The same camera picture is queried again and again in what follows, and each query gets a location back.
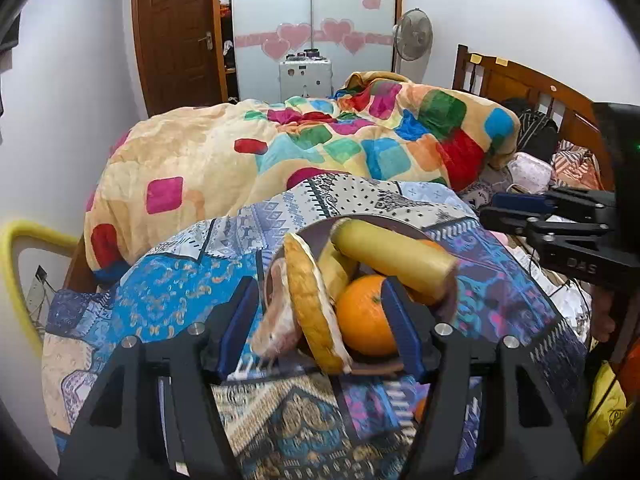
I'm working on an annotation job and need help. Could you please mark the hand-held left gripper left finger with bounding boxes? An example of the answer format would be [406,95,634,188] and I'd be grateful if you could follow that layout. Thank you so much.
[57,275,261,480]

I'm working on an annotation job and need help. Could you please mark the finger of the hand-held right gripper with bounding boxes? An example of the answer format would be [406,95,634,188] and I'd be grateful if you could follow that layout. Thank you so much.
[490,187,617,220]
[480,209,617,257]

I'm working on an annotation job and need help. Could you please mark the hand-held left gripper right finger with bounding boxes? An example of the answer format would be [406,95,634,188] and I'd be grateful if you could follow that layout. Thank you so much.
[380,277,586,480]

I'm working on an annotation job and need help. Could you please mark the large orange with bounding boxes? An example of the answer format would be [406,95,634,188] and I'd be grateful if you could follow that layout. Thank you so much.
[334,274,401,358]

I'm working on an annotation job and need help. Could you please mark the brown bowl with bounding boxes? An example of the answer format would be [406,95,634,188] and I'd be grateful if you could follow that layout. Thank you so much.
[260,216,459,377]

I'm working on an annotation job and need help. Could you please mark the yellow banana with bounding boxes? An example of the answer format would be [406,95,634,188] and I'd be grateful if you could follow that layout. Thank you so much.
[317,242,359,304]
[332,218,459,307]

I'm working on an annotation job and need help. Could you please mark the bread toy slice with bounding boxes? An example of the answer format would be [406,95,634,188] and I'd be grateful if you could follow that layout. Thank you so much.
[283,232,353,375]

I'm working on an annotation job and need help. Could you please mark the person's right hand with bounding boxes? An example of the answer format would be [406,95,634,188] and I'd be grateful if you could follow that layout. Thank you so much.
[589,289,619,343]

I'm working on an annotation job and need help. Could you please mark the pink bag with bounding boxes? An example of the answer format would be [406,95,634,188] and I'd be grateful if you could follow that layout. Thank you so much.
[506,152,554,194]

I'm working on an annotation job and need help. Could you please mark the black bag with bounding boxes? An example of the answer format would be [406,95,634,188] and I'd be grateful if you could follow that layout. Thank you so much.
[501,97,559,164]

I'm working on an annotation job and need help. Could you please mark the blue patterned blanket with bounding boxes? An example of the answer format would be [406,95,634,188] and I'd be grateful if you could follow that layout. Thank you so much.
[42,172,594,480]

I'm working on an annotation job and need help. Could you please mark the wooden bed headboard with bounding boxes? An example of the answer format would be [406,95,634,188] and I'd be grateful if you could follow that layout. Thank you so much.
[452,44,617,192]

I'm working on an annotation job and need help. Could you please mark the colourful checked blanket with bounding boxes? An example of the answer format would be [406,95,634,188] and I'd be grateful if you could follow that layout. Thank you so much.
[82,71,522,282]

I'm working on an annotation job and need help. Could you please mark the standing fan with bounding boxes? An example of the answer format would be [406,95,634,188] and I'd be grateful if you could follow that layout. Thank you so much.
[391,8,434,82]

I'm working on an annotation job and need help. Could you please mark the yellow bag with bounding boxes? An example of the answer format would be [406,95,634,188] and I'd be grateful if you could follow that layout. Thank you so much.
[582,360,629,464]

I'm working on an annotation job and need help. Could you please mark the white box appliance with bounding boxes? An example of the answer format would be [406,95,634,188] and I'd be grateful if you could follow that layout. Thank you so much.
[278,57,334,102]

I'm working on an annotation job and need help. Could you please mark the pink heart stickers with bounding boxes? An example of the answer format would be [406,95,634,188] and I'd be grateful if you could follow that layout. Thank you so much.
[235,0,396,59]

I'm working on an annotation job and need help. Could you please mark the wardrobe with frosted sliding doors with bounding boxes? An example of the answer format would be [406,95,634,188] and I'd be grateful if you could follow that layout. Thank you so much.
[217,0,405,103]

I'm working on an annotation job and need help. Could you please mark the brown wooden door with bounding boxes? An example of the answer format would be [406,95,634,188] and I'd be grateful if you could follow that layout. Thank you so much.
[131,0,230,117]

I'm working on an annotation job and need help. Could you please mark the yellow foam rail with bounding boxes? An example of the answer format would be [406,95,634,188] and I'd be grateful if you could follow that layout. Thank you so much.
[0,219,79,357]

